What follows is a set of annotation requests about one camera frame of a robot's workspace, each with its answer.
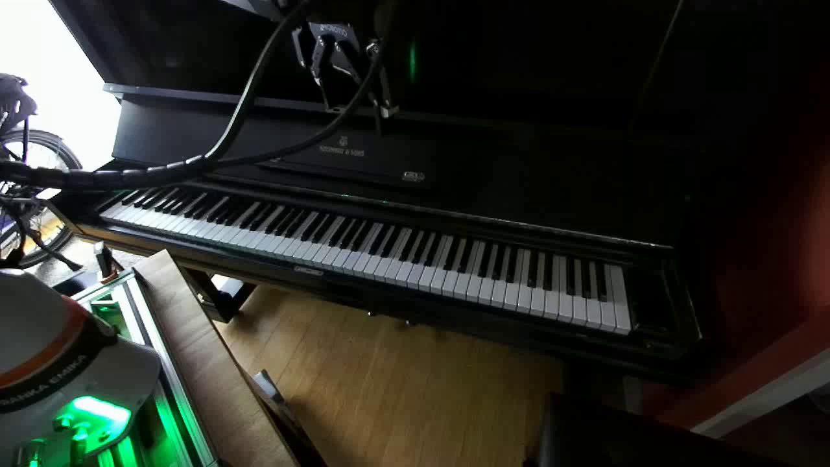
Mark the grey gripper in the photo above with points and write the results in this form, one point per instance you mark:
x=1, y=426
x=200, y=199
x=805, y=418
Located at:
x=314, y=39

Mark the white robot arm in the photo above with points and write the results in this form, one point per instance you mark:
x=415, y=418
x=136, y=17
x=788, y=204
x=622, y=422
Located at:
x=127, y=374

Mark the black upright piano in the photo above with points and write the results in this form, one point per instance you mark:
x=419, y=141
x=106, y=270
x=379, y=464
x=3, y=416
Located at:
x=508, y=196

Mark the bicycle wheel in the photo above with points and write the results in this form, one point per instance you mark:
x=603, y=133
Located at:
x=30, y=229

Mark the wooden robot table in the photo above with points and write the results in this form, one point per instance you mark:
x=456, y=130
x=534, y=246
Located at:
x=204, y=410

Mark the black piano bench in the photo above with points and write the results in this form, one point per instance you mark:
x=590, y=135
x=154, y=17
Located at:
x=590, y=435

